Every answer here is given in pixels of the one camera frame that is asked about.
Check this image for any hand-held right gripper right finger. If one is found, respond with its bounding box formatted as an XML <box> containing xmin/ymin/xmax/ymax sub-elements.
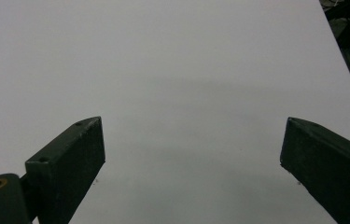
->
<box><xmin>279</xmin><ymin>117</ymin><xmax>350</xmax><ymax>224</ymax></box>

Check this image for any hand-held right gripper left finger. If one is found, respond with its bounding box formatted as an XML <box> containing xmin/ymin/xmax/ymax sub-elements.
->
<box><xmin>24</xmin><ymin>116</ymin><xmax>106</xmax><ymax>224</ymax></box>

